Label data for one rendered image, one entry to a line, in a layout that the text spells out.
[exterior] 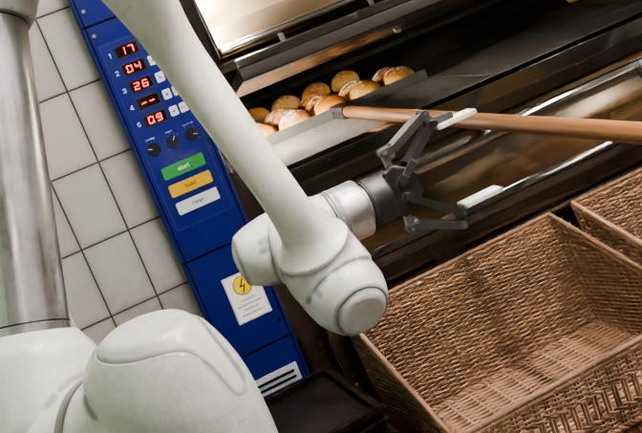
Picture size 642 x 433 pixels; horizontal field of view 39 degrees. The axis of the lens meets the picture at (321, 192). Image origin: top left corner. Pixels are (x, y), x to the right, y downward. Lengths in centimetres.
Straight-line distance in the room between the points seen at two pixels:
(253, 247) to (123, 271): 66
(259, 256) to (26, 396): 42
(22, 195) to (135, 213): 84
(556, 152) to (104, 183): 102
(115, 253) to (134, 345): 101
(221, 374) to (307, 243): 30
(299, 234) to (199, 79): 23
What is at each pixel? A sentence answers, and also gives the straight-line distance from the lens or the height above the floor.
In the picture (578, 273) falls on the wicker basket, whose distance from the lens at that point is 217.
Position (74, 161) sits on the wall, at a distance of 187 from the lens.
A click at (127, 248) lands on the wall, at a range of 190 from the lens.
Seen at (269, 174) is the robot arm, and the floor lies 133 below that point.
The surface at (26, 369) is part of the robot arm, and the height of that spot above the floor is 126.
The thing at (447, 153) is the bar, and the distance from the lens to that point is 165.
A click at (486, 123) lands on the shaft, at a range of 162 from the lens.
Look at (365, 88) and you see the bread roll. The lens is 245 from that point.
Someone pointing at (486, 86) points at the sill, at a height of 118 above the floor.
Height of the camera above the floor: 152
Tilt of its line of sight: 12 degrees down
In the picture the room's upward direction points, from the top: 21 degrees counter-clockwise
